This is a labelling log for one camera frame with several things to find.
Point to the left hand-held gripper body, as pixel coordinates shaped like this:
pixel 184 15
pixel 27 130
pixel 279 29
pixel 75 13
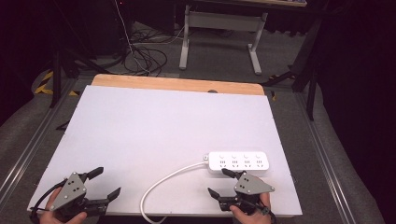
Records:
pixel 70 189

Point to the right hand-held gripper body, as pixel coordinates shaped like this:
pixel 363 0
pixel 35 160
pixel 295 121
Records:
pixel 250 186

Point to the white power strip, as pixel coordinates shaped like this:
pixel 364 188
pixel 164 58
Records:
pixel 239 159

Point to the person's right hand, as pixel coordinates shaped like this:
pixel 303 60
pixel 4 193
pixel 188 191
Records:
pixel 252 218

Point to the person's left hand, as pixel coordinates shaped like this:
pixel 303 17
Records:
pixel 51 217

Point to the white board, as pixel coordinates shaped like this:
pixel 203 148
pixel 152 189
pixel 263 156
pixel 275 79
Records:
pixel 155 130

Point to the yellow and black floor tape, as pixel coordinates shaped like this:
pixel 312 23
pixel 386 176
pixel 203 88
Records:
pixel 43 84

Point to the black metal stand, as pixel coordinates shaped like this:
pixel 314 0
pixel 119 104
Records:
pixel 56 74
pixel 306 62

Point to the wooden desk top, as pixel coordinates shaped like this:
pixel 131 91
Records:
pixel 267 2

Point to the aluminium rail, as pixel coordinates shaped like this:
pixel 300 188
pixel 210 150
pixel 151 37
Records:
pixel 34 143
pixel 323 161

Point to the white metal desk frame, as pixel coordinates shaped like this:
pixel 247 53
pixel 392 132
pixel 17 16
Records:
pixel 224 21

